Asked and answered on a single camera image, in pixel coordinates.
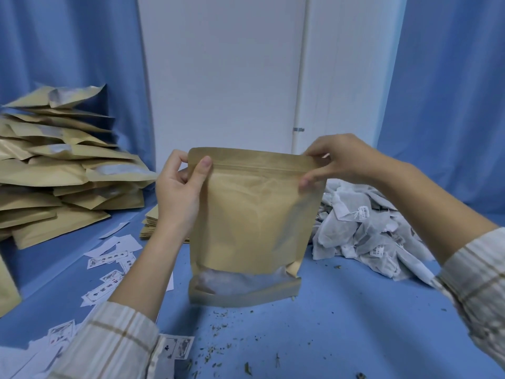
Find person's right hand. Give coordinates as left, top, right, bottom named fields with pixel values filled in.
left=298, top=133, right=381, bottom=193

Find person's left hand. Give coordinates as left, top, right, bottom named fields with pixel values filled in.
left=155, top=149, right=214, bottom=234

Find stack of kraft pouches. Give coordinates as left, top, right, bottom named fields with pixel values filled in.
left=139, top=204, right=191, bottom=244

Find pile of white tea bags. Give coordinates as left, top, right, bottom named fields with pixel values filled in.
left=309, top=178, right=439, bottom=287

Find kraft pouch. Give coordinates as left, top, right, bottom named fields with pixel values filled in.
left=187, top=147, right=327, bottom=308

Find white paper labels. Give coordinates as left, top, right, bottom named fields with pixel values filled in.
left=0, top=221, right=196, bottom=379

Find pile of kraft pouches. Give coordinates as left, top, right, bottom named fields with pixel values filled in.
left=0, top=83, right=158, bottom=318

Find person's right forearm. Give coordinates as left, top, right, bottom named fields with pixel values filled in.
left=367, top=161, right=505, bottom=370

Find blue curtain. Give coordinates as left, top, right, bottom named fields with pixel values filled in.
left=377, top=0, right=505, bottom=216
left=0, top=0, right=157, bottom=171

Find blue table cover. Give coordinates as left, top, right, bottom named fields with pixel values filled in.
left=0, top=189, right=505, bottom=379

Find white wall pipe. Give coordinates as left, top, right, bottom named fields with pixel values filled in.
left=291, top=0, right=313, bottom=154

